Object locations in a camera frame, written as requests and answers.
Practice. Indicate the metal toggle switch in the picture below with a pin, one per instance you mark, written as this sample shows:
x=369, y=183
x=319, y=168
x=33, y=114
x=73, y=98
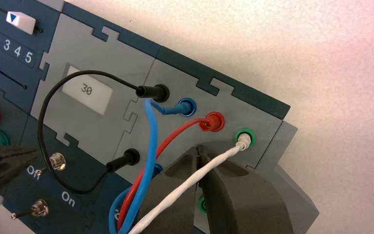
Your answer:
x=57, y=161
x=40, y=208

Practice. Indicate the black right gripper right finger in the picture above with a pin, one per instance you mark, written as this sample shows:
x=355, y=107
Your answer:
x=242, y=203

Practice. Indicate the teal and grey control box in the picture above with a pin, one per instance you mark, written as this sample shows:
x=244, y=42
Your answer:
x=187, y=77

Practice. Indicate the green banana socket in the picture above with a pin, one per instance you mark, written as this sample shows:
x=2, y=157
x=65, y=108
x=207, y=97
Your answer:
x=202, y=204
x=238, y=133

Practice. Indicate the white slider knob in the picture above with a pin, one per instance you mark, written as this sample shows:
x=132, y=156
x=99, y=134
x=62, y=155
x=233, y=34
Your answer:
x=20, y=22

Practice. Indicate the small grey number display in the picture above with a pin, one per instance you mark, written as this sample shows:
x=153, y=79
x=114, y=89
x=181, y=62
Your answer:
x=87, y=90

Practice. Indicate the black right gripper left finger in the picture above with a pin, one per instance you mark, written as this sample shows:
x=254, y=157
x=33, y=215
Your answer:
x=167, y=210

